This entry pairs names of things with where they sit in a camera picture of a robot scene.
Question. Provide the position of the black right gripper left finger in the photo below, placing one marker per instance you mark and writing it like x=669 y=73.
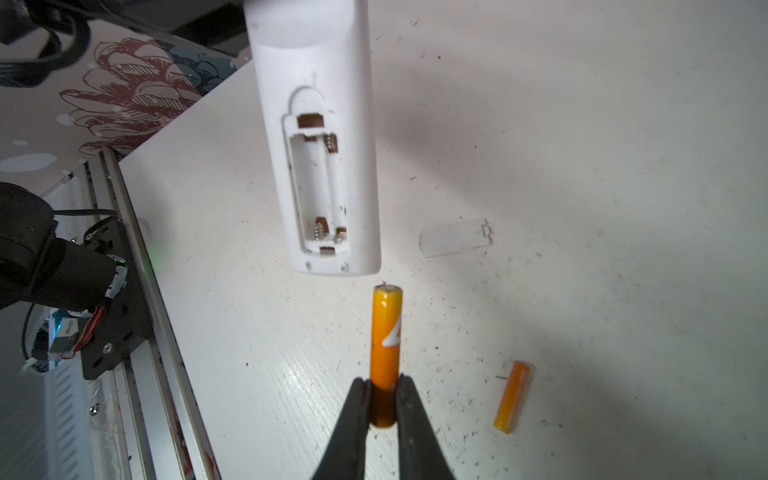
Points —
x=344 y=457

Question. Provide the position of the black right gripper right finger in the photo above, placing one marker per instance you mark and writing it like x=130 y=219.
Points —
x=419 y=453

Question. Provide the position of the orange AAA battery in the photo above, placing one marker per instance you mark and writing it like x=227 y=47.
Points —
x=384 y=369
x=513 y=397

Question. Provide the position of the translucent battery cover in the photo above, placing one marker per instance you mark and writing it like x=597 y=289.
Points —
x=455 y=238

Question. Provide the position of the white remote control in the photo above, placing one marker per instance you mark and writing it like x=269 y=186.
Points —
x=313 y=68

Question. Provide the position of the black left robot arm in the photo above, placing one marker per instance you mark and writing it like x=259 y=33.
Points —
x=39 y=267

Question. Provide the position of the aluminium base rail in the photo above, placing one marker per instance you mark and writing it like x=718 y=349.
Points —
x=138 y=419

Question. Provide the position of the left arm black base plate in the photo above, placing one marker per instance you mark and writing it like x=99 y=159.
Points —
x=126 y=322

